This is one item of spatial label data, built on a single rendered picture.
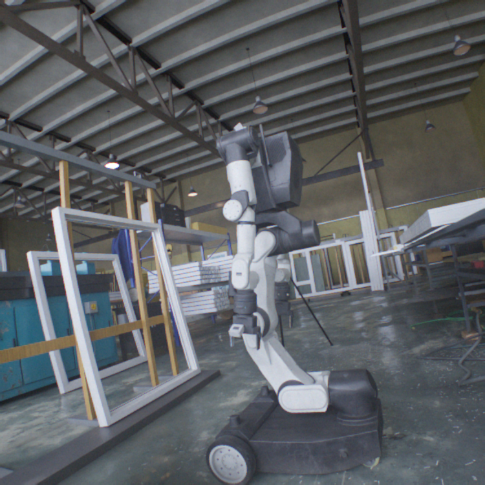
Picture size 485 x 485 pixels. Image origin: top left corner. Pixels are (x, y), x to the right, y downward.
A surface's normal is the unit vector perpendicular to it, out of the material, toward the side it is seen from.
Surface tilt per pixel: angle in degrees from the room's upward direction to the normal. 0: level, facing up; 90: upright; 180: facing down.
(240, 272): 90
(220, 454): 90
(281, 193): 115
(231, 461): 90
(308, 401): 90
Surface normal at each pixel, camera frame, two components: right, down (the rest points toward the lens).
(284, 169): -0.39, -0.05
